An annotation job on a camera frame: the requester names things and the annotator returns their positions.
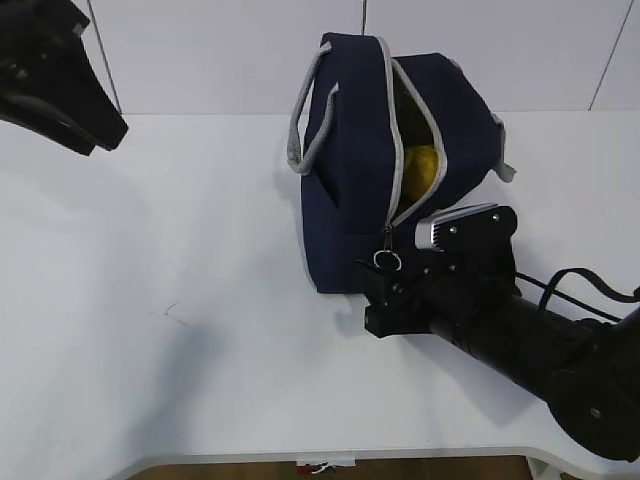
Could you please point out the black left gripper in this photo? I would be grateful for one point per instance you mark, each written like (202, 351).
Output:
(44, 64)

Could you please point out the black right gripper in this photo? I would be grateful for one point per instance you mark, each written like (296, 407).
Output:
(437, 293)

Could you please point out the navy blue lunch bag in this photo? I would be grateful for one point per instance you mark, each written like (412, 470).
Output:
(358, 110)

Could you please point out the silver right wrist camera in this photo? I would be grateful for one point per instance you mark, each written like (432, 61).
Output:
(466, 229)

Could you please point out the white tag under table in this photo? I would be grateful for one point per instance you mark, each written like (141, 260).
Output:
(324, 463)

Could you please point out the yellow pear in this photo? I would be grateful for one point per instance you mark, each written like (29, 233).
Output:
(421, 165)

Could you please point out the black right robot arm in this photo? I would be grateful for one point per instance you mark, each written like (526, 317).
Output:
(586, 371)

